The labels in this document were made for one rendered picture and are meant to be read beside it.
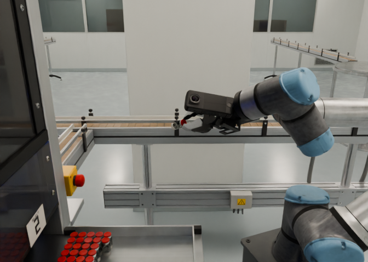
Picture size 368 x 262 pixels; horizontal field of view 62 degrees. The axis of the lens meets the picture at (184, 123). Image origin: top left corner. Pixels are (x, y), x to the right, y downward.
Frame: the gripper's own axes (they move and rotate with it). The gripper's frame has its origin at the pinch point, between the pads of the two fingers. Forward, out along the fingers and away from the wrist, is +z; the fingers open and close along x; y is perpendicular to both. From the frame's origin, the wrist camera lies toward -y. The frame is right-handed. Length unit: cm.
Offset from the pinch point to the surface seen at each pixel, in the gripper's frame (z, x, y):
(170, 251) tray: 9.9, -33.1, 8.0
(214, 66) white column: 69, 86, 77
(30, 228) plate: 17.3, -31.4, -26.7
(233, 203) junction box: 56, -5, 87
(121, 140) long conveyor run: 80, 17, 24
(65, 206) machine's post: 33.4, -24.1, -14.2
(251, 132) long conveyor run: 34, 28, 73
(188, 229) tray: 9.5, -26.6, 13.4
